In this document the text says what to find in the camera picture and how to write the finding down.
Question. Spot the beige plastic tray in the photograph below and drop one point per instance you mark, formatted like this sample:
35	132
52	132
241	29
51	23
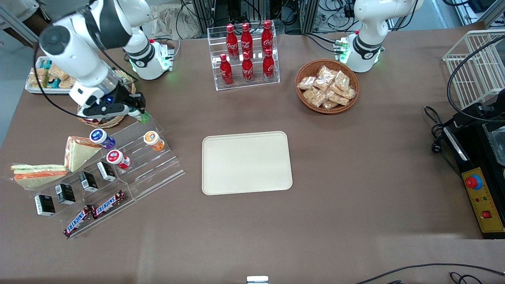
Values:
246	163

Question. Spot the flat wrapped sandwich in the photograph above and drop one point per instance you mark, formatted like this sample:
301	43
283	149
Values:
39	176

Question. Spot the yellow control panel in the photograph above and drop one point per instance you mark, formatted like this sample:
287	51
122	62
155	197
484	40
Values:
487	205

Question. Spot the snickers bar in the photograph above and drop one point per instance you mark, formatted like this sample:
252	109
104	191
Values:
78	221
108	204

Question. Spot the black machine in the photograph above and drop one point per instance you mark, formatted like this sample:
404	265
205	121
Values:
477	138

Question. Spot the clear acrylic stepped display stand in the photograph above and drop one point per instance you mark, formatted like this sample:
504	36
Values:
158	173

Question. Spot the green gum bottle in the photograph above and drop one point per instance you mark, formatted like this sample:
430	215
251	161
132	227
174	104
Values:
144	117

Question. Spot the orange gum bottle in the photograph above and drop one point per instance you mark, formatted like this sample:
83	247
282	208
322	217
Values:
153	139

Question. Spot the white snack tray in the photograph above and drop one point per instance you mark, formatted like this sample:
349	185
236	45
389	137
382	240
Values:
35	90

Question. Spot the red emergency stop button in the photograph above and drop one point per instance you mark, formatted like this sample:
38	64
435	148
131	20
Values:
472	182

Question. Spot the clear acrylic bottle rack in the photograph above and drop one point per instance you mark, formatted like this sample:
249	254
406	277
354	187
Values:
252	85

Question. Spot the clear plastic bin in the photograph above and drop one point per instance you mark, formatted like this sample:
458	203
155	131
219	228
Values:
498	144

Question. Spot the purple gum bottle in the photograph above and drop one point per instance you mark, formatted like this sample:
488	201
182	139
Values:
100	137

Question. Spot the crumpled beige paper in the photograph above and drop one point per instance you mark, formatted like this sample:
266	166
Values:
169	21

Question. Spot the light wicker basket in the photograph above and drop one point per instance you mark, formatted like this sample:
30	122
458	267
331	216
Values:
102	122

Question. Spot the brown wicker snack basket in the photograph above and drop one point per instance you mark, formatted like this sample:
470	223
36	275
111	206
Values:
305	103

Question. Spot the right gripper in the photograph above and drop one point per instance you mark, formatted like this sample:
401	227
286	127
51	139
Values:
123	97

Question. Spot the clear snack packet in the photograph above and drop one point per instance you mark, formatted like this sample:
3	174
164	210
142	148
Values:
315	96
330	104
341	80
338	98
326	73
306	83
349	93

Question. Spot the red cola bottle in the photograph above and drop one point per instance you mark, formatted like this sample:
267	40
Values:
246	39
247	70
268	68
231	42
226	73
267	37

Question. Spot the aluminium frame post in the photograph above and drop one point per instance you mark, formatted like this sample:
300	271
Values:
309	15

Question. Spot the rice cracker packet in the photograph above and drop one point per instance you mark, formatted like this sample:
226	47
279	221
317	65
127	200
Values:
37	77

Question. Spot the triangular wrapped sandwich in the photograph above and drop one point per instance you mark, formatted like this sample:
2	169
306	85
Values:
81	152

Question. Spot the red gum bottle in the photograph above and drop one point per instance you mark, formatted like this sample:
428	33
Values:
116	157

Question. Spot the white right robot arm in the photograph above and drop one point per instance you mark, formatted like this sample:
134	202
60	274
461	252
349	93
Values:
83	51

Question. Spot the small black box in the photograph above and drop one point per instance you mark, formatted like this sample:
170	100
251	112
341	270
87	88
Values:
65	194
45	205
106	170
88	181

